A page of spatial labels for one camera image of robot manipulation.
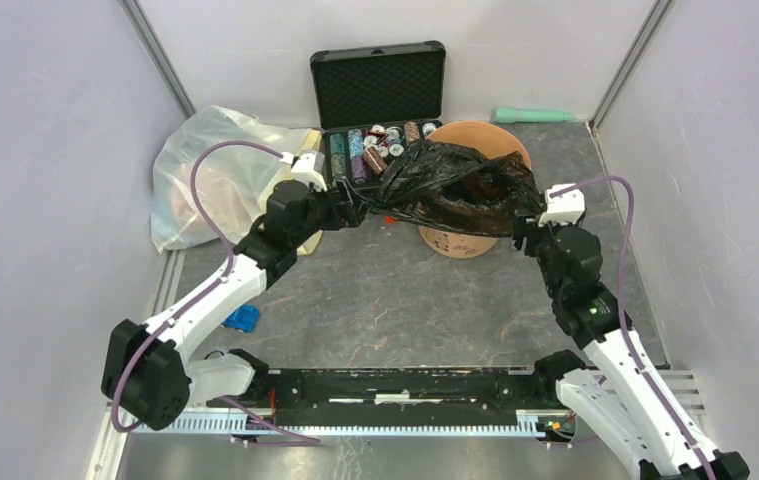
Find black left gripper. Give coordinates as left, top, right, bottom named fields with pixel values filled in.
left=291, top=177, right=372, bottom=248

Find black trash bag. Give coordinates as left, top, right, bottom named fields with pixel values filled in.
left=368, top=140, right=546, bottom=237

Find orange capybara trash bin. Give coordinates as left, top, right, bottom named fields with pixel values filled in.
left=418, top=121, right=531, bottom=259

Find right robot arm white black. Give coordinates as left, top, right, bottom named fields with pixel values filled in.
left=512, top=214, right=751, bottom=479

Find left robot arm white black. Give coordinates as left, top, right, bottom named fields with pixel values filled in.
left=101, top=180, right=370, bottom=433

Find black poker chip case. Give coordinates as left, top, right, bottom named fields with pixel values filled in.
left=309, top=40, right=446, bottom=196

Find translucent yellowish plastic bag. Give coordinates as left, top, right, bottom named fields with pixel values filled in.
left=150, top=106, right=321, bottom=252

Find blue small object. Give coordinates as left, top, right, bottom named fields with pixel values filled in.
left=222, top=304, right=260, bottom=333

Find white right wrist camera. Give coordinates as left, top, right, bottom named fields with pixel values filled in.
left=537, top=184, right=586, bottom=227

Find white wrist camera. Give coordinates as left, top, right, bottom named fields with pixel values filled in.
left=537, top=184, right=586, bottom=227
left=279, top=150, right=328, bottom=191

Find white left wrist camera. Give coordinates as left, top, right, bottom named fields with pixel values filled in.
left=279, top=150, right=328, bottom=191

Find mint green handle tool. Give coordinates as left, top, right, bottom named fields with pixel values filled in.
left=491, top=107, right=575, bottom=124

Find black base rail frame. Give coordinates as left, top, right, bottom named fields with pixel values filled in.
left=133, top=351, right=583, bottom=442

